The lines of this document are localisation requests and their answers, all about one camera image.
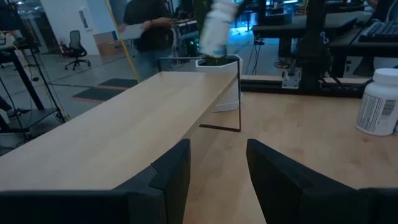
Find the tall white bottle dark label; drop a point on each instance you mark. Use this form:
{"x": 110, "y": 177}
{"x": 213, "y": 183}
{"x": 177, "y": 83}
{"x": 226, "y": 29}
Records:
{"x": 217, "y": 28}

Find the brown cardboard box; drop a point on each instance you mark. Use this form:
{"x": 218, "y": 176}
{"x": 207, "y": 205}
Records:
{"x": 107, "y": 46}

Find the white plant pot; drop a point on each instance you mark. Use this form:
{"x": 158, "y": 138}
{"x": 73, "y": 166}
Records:
{"x": 230, "y": 99}

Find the white bottle blue label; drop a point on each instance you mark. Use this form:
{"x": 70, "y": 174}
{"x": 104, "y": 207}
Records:
{"x": 377, "y": 105}

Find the black aluminium frame beam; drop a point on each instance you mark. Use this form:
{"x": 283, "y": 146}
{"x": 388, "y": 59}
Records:
{"x": 270, "y": 85}

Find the wooden shelf black metal frame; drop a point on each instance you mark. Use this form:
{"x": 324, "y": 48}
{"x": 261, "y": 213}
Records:
{"x": 124, "y": 130}

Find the black office chair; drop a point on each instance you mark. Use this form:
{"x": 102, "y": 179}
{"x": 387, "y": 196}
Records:
{"x": 75, "y": 46}

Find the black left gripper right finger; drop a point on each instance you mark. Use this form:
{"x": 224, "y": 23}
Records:
{"x": 311, "y": 202}

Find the person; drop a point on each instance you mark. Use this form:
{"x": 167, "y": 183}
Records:
{"x": 152, "y": 37}

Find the black tripod stand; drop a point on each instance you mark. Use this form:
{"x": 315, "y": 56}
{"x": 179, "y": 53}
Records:
{"x": 29, "y": 84}

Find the white metal bracket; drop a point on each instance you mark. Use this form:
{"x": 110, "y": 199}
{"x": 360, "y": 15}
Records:
{"x": 291, "y": 79}

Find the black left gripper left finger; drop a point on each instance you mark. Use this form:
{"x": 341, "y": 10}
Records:
{"x": 93, "y": 205}

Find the black desk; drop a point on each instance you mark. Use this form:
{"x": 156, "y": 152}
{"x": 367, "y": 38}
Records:
{"x": 357, "y": 46}
{"x": 289, "y": 29}

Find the black floor mat orange edge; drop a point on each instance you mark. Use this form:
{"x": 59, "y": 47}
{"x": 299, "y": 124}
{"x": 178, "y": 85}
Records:
{"x": 119, "y": 83}
{"x": 96, "y": 95}

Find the black keyboard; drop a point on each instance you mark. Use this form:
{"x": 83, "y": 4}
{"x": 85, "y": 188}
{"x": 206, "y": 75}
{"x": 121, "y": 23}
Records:
{"x": 379, "y": 32}

